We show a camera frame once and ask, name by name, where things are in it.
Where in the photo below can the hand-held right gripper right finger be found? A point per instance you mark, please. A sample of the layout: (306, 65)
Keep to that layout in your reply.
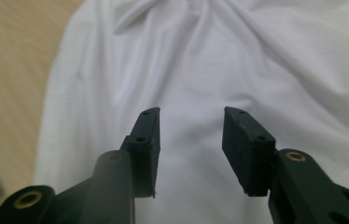
(247, 155)

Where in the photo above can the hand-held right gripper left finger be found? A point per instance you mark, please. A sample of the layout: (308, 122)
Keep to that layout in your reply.
(146, 155)

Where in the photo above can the white t-shirt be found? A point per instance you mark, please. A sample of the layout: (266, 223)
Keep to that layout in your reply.
(213, 62)

